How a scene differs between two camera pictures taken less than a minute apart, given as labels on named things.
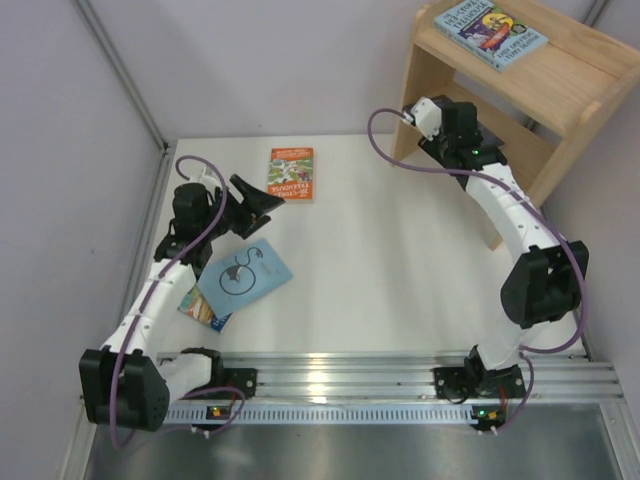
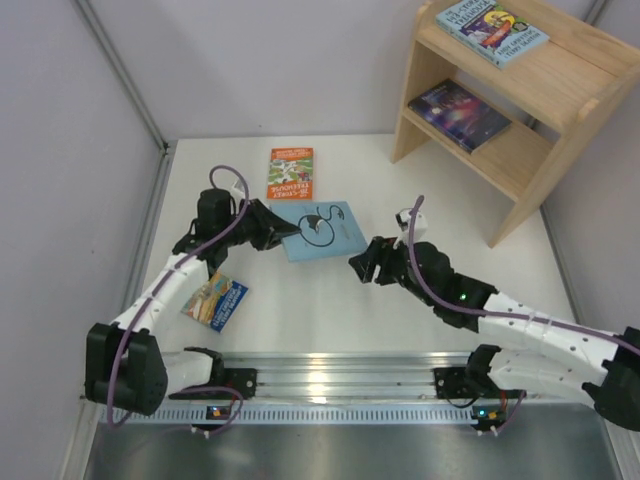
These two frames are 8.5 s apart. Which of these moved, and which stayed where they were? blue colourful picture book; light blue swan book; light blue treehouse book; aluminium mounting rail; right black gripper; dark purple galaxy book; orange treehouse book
Moved: dark purple galaxy book; light blue swan book; right black gripper
Stayed: aluminium mounting rail; blue colourful picture book; light blue treehouse book; orange treehouse book
